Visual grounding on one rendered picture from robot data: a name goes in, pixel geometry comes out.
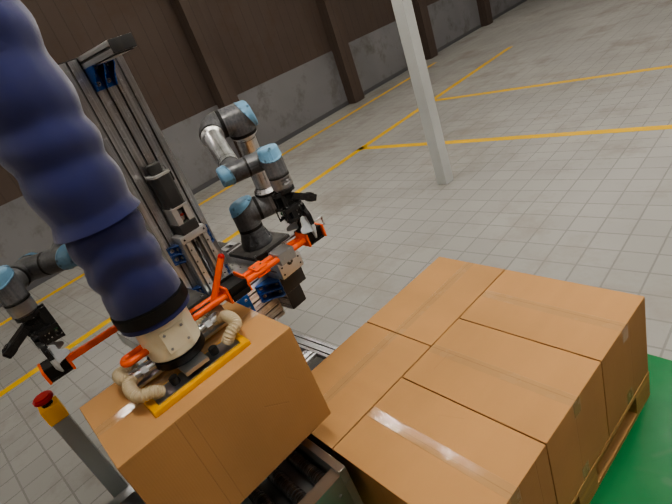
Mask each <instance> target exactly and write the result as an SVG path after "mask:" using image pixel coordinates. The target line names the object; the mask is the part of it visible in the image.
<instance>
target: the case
mask: <svg viewBox="0 0 672 504"><path fill-rule="evenodd" d="M222 307H223V308H224V310H226V309H227V310H230V311H233V312H235V313H236V314H238V316H239V317H240V318H241V319H242V326H241V330H240V331H239V333H238V334H240V335H242V336H243V337H245V338H247V339H248V340H249V341H250V342H251V344H250V345H249V346H248V347H247V348H245V349H244V350H243V351H242V352H240V353H239V354H238V355H237V356H235V357H234V358H233V359H231V360H230V361H229V362H228V363H226V364H225V365H224V366H223V367H221V368H220V369H219V370H217V371H216V372H215V373H214V374H212V375H211V376H210V377H209V378H207V379H206V380H205V381H203V382H202V383H201V384H200V385H198V386H197V387H196V388H195V389H193V390H192V391H191V392H189V393H188V394H187V395H186V396H184V397H183V398H182V399H181V400H179V401H178V402H177V403H175V404H174V405H173V406H172V407H170V408H169V409H168V410H167V411H165V412H164V413H163V414H161V415H160V416H159V417H157V418H156V417H155V416H154V415H153V414H152V413H151V411H150V410H149V409H148V408H147V407H146V405H145V404H144V403H139V404H137V403H133V402H131V401H129V400H128V399H127V398H126V397H125V395H124V394H123V391H122V388H121V387H122V386H119V385H117V384H116V383H113V384H112V385H111V386H109V387H108V388H107V389H105V390H104V391H102V392H101V393H100V394H98V395H97V396H95V397H94V398H93V399H91V400H90V401H88V402H87V403H86V404H84V405H83V406H82V407H80V410H81V412H82V414H83V415H84V417H85V418H86V420H87V422H88V423H89V425H90V426H91V428H92V430H93V431H94V433H95V435H96V436H97V438H98V439H99V441H100V443H101V444H102V446H103V447H104V449H105V451H106V452H107V454H108V455H109V457H110V459H111V460H112V462H113V463H114V465H115V467H116V468H117V470H118V471H119V472H120V473H121V475H122V476H123V477H124V478H125V479H126V481H127V482H128V483H129V484H130V485H131V487H132V488H133V489H134V490H135V491H136V493H137V494H138V495H139V496H140V497H141V499H142V500H143V501H144V502H145V504H241V503H242V502H243V501H244V500H245V499H246V498H247V497H248V496H249V495H250V494H251V493H252V492H253V491H254V490H255V489H256V488H257V487H258V486H259V485H260V484H261V483H262V482H263V481H264V480H265V479H266V478H267V477H268V476H269V475H270V474H271V473H272V472H273V471H274V470H275V469H276V468H277V467H278V466H279V465H280V464H281V463H282V462H283V461H284V460H285V459H286V458H287V457H288V456H289V455H290V454H291V453H292V452H293V451H294V450H295V449H296V448H297V447H298V446H299V445H300V444H301V443H302V442H303V441H304V440H305V439H306V438H307V437H308V436H309V435H310V434H311V433H312V432H313V431H314V430H315V429H316V428H317V427H318V426H319V425H320V424H321V423H322V422H323V421H324V420H325V419H326V418H327V417H328V416H329V415H330V414H331V412H330V410H329V408H328V406H327V404H326V401H325V399H324V397H323V395H322V393H321V391H320V389H319V387H318V385H317V383H316V381H315V378H314V376H313V374H312V372H311V370H310V368H309V366H308V364H307V362H306V360H305V357H304V355H303V353H302V351H301V349H300V347H299V345H298V343H297V341H296V339H295V336H294V334H293V332H292V330H291V328H290V327H289V326H287V325H284V324H282V323H280V322H278V321H276V320H273V319H271V318H269V317H267V316H265V315H263V314H260V313H258V312H256V311H254V310H252V309H249V308H247V307H245V306H243V305H241V304H238V303H236V302H234V303H233V304H232V303H230V302H228V301H227V302H226V303H224V304H223V305H222Z"/></svg>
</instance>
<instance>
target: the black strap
mask: <svg viewBox="0 0 672 504"><path fill-rule="evenodd" d="M179 279H180V281H181V284H180V286H179V288H178V290H177V291H176V292H175V293H174V294H173V295H172V296H171V297H170V298H168V299H167V300H166V301H164V302H163V303H162V304H160V305H158V306H157V307H155V308H153V309H151V310H150V311H148V312H146V313H144V314H142V315H140V316H137V317H135V318H132V319H129V320H126V321H115V320H113V319H112V318H111V317H110V320H111V321H112V322H113V324H114V325H115V327H116V328H117V330H118V331H120V332H123V333H133V332H138V331H141V330H144V329H147V328H149V327H151V326H153V325H155V324H157V323H159V322H161V321H163V320H164V319H166V318H167V317H169V316H170V315H171V314H173V313H174V312H175V311H176V310H177V309H178V308H179V307H180V306H181V305H182V304H183V303H184V301H185V300H186V297H187V295H188V289H187V288H186V286H185V284H184V282H183V281H182V279H181V278H179Z"/></svg>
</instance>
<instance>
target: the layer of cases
mask: <svg viewBox="0 0 672 504"><path fill-rule="evenodd" d="M311 372H312V374H313V376H314V378H315V381H316V383H317V385H318V387H319V389H320V391H321V393H322V395H323V397H324V399H325V401H326V404H327V406H328V408H329V410H330V412H331V414H330V415H329V416H328V417H327V418H326V419H325V420H324V421H323V422H322V423H321V424H320V425H319V426H318V427H317V428H316V429H315V430H314V431H313V432H312V433H311V434H310V435H309V436H308V437H307V438H308V439H309V440H311V441H312V442H313V443H315V444H316V445H317V446H319V447H320V448H321V449H323V450H324V451H325V452H327V453H328V454H329V455H331V456H332V457H334V458H335V459H336V460H338V461H339V462H340V463H342V464H343V465H344V466H345V467H346V469H347V471H348V473H349V475H350V477H351V479H352V481H353V483H354V485H355V487H356V489H357V491H358V493H359V495H360V497H361V499H362V501H363V503H364V504H571V502H572V501H573V499H574V497H575V496H576V494H577V492H578V490H579V489H580V487H581V485H582V484H583V482H584V480H585V478H586V477H587V475H588V473H589V472H590V470H591V468H592V466H593V465H594V463H595V461H596V460H597V458H598V456H599V454H600V453H601V451H602V449H603V448H604V446H605V444H606V442H607V441H608V439H609V437H610V436H611V434H612V432H613V430H614V429H615V427H616V425H617V423H618V422H619V420H620V418H621V417H622V415H623V413H624V411H625V410H626V408H627V406H628V405H629V403H630V401H631V399H632V398H633V396H634V394H635V393H636V391H637V389H638V387H639V386H640V384H641V382H642V381H643V379H644V377H645V375H646V374H647V372H648V359H647V337H646V316H645V297H644V296H639V295H634V294H629V293H624V292H619V291H614V290H609V289H603V288H598V287H593V286H588V285H583V284H578V283H573V282H567V281H562V280H557V279H552V278H547V277H542V276H537V275H531V274H526V273H521V272H516V271H511V270H505V269H500V268H495V267H490V266H485V265H480V264H475V263H470V262H464V261H459V260H454V259H449V258H444V257H438V258H437V259H436V260H435V261H434V262H433V263H432V264H430V265H429V266H428V267H427V268H426V269H425V270H424V271H423V272H422V273H420V274H419V275H418V276H417V277H416V278H415V279H414V280H413V281H411V282H410V283H409V284H408V285H407V286H406V287H405V288H404V289H403V290H401V291H400V292H399V293H398V294H397V295H396V296H395V297H394V298H392V299H391V300H390V301H389V302H388V303H387V304H386V305H385V306H384V307H382V308H381V309H380V310H379V311H378V312H377V313H376V314H375V315H373V316H372V317H371V318H370V319H369V320H368V321H367V322H366V323H365V324H363V325H362V326H361V327H360V328H359V329H358V330H357V331H356V332H354V333H353V334H352V335H351V336H350V337H349V338H348V339H347V340H346V341H344V342H343V343H342V344H341V345H340V346H339V347H338V348H337V349H336V350H334V351H333V352H332V353H331V354H330V355H329V356H328V357H327V358H325V359H324V360H323V361H322V362H321V363H320V364H319V365H318V366H317V367H315V368H314V369H313V370H312V371H311Z"/></svg>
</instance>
